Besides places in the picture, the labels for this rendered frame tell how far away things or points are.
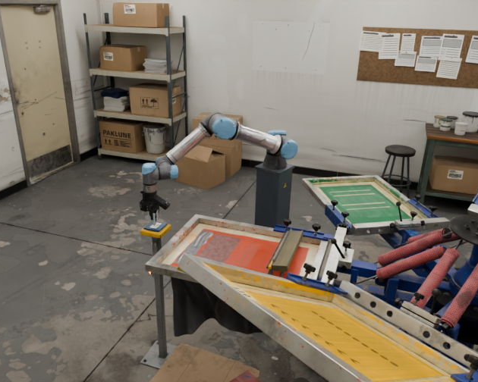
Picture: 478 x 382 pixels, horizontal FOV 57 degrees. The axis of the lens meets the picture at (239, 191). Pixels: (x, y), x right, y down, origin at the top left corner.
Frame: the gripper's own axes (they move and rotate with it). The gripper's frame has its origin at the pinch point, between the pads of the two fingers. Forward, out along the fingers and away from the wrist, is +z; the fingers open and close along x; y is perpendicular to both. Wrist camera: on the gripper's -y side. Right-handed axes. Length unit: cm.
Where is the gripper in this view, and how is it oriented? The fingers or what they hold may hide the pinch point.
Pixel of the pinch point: (155, 223)
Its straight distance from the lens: 256.0
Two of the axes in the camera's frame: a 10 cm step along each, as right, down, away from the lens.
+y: -9.4, -1.5, 2.9
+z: -0.2, 9.2, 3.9
